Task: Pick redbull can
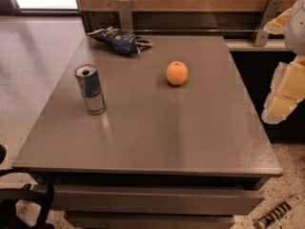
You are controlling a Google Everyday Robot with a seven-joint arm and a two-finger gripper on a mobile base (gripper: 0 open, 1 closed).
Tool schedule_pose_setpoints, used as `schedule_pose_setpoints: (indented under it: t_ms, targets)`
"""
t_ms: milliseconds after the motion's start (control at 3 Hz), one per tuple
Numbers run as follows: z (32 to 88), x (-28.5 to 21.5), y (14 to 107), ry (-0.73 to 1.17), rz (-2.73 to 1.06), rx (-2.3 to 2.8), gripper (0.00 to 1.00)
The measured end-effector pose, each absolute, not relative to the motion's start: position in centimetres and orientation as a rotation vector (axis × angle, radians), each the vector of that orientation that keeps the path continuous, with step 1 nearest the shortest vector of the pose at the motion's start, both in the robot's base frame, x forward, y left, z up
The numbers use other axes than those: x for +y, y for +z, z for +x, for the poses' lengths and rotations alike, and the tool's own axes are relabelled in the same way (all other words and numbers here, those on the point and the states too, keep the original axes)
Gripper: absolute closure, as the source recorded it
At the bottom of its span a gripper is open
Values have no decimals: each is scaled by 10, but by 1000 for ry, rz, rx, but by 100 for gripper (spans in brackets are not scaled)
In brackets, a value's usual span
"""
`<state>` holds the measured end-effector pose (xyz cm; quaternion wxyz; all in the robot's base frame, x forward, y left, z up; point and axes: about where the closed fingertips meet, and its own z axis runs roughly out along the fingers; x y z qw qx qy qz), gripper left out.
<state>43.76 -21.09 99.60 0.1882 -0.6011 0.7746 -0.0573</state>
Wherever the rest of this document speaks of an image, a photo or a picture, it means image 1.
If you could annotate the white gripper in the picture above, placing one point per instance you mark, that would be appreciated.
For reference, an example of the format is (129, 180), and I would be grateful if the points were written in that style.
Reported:
(296, 29)

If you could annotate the Red Bull can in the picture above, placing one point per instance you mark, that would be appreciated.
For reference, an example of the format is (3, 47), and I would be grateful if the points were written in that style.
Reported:
(90, 88)

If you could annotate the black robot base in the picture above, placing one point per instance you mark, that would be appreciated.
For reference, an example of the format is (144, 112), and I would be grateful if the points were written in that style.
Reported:
(9, 198)

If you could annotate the orange fruit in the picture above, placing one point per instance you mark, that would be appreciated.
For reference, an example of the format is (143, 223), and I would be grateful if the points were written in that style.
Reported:
(177, 73)

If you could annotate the grey table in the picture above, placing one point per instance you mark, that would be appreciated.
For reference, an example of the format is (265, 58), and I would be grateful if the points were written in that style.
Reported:
(161, 156)

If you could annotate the blue chip bag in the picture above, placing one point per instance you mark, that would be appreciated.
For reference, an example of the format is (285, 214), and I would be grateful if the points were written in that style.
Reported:
(122, 41)

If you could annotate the striped tool on floor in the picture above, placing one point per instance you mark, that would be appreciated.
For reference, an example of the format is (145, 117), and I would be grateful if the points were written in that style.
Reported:
(276, 214)

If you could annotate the right metal bracket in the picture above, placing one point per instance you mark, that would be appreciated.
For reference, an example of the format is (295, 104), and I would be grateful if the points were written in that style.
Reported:
(260, 37)

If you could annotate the metal bracket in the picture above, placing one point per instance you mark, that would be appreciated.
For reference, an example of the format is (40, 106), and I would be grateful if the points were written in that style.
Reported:
(260, 37)
(125, 15)

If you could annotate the left metal bracket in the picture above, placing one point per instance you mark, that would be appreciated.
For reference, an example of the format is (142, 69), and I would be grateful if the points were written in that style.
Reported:
(125, 15)

